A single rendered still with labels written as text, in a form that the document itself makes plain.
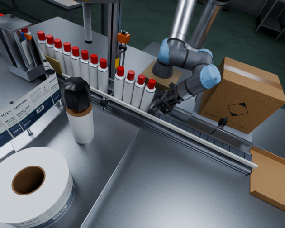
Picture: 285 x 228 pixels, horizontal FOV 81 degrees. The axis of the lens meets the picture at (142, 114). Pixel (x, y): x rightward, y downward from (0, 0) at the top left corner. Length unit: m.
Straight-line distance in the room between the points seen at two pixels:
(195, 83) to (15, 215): 0.64
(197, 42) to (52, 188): 0.94
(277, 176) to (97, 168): 0.87
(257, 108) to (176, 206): 0.61
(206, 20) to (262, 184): 0.83
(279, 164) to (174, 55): 0.81
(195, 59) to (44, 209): 0.67
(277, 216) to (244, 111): 0.48
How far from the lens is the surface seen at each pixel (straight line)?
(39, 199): 0.55
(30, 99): 0.74
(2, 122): 0.72
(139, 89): 0.78
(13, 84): 1.08
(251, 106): 1.00
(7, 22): 1.01
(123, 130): 0.79
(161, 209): 0.74
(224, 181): 0.90
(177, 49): 0.69
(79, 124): 0.64
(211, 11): 0.97
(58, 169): 0.56
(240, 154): 0.97
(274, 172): 1.11
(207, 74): 0.61
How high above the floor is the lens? 1.53
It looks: 48 degrees down
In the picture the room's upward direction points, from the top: 15 degrees clockwise
